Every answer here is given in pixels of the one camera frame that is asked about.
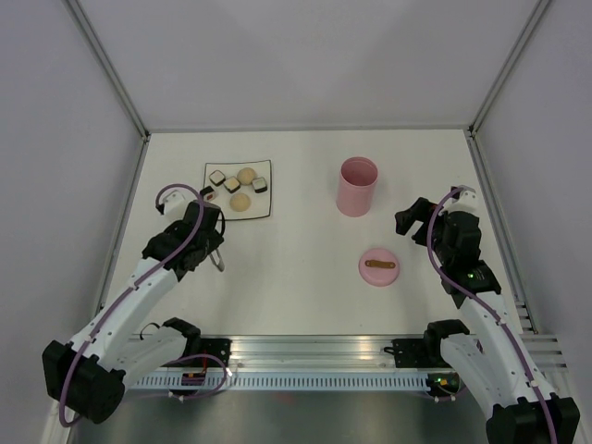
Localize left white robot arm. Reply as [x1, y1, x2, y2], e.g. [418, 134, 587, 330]
[42, 201, 227, 426]

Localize pink cylindrical lunch box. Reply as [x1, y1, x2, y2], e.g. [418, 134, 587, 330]
[336, 156, 378, 217]

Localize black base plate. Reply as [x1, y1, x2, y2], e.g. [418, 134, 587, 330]
[183, 338, 231, 368]
[382, 339, 451, 369]

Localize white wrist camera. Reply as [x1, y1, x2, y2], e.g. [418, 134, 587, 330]
[157, 191, 188, 220]
[448, 187, 479, 214]

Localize white square plate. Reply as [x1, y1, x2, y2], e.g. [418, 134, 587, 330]
[203, 160, 272, 221]

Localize square sushi piece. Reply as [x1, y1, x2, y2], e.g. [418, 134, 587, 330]
[224, 176, 241, 194]
[252, 177, 268, 194]
[208, 169, 227, 187]

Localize round beige bun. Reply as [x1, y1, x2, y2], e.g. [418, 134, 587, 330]
[229, 192, 252, 213]
[237, 167, 258, 186]

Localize right aluminium frame post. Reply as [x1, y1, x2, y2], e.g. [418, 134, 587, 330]
[465, 0, 554, 138]

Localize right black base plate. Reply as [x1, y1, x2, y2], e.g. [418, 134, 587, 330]
[382, 339, 451, 369]

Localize metal tongs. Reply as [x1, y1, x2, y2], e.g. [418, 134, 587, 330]
[208, 249, 226, 273]

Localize aluminium front rail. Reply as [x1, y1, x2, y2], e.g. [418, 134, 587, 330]
[129, 335, 569, 371]

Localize left aluminium frame post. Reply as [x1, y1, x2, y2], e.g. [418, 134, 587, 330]
[62, 0, 150, 141]

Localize sushi piece red filling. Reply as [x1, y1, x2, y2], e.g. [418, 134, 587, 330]
[200, 186, 217, 202]

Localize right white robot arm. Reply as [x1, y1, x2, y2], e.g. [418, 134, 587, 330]
[395, 189, 580, 443]

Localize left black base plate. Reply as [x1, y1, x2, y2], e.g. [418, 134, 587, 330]
[183, 338, 231, 368]

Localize aluminium frame post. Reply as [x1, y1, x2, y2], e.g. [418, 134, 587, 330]
[465, 0, 554, 138]
[62, 0, 150, 141]

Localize pink lid with brown handle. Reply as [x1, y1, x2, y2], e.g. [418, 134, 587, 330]
[358, 248, 401, 288]

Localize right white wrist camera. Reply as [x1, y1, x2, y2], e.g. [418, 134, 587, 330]
[448, 187, 479, 214]

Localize white slotted cable duct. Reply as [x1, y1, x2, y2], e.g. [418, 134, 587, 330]
[133, 370, 458, 391]

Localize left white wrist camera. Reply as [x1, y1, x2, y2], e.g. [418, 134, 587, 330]
[157, 191, 188, 220]

